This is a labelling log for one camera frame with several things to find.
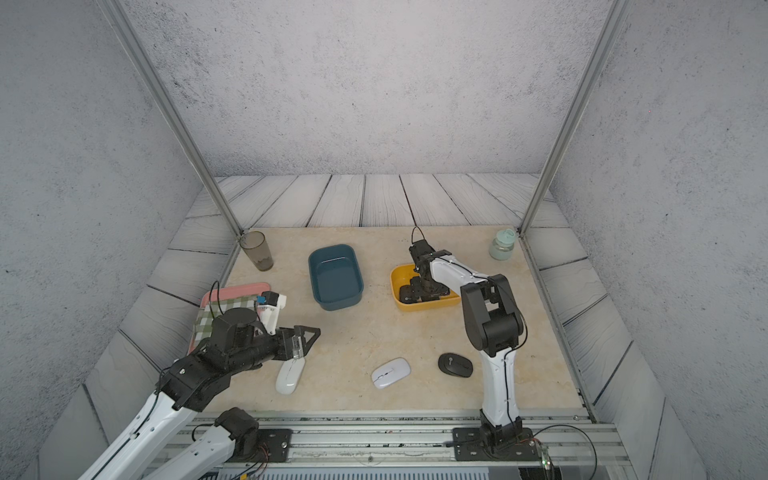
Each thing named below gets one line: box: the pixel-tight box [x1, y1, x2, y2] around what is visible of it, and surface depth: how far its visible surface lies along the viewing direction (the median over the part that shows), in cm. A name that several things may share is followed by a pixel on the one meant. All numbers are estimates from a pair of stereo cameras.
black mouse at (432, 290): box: [420, 280, 450, 301], surface depth 91 cm
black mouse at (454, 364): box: [438, 353, 473, 378], surface depth 86 cm
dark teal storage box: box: [308, 244, 364, 311], surface depth 107 cm
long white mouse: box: [275, 357, 305, 395], surface depth 84 cm
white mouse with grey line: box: [371, 357, 411, 389], surface depth 85 cm
